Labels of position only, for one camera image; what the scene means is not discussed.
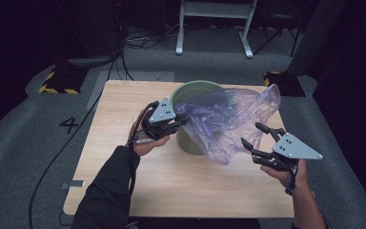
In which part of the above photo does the bundle of floor cables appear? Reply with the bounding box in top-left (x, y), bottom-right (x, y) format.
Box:
top-left (123, 30), bottom-right (179, 51)

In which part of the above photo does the person's right hand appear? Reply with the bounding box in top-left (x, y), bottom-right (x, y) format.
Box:
top-left (260, 159), bottom-right (309, 196)

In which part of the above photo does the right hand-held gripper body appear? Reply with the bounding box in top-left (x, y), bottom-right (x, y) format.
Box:
top-left (251, 132), bottom-right (324, 173)

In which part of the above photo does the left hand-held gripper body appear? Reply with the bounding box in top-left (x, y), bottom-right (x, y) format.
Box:
top-left (141, 96), bottom-right (176, 141)

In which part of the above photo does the purple plastic bag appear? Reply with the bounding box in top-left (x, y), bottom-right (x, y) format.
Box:
top-left (173, 83), bottom-right (282, 166)

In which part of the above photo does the white metal stand frame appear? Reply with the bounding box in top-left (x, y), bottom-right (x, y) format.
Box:
top-left (175, 0), bottom-right (258, 59)

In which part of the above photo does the person's left hand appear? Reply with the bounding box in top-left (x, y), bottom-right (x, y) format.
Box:
top-left (127, 108), bottom-right (171, 157)

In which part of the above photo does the left hand-held gripper cable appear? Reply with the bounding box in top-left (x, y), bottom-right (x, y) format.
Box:
top-left (127, 136), bottom-right (141, 196)

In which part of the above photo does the long black floor cable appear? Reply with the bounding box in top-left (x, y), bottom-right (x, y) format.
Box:
top-left (28, 53), bottom-right (125, 229)

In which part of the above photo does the grey post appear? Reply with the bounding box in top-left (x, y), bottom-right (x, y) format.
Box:
top-left (286, 0), bottom-right (347, 77)

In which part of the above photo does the black tripod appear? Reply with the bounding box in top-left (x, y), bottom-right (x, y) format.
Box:
top-left (252, 27), bottom-right (301, 58)

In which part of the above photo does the hand-held gripper cable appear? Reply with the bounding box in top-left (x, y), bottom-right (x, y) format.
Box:
top-left (285, 165), bottom-right (299, 196)
top-left (127, 136), bottom-right (141, 196)

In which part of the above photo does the grey tape strip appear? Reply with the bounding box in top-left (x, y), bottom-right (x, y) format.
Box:
top-left (60, 179), bottom-right (86, 191)

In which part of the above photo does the green plastic bin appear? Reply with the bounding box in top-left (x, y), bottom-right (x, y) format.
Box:
top-left (170, 79), bottom-right (227, 156)

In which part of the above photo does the right hand-held gripper cable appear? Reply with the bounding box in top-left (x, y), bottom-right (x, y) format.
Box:
top-left (285, 165), bottom-right (299, 196)

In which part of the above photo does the black yellow striped base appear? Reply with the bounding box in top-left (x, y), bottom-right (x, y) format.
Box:
top-left (38, 66), bottom-right (89, 95)
top-left (263, 71), bottom-right (307, 98)

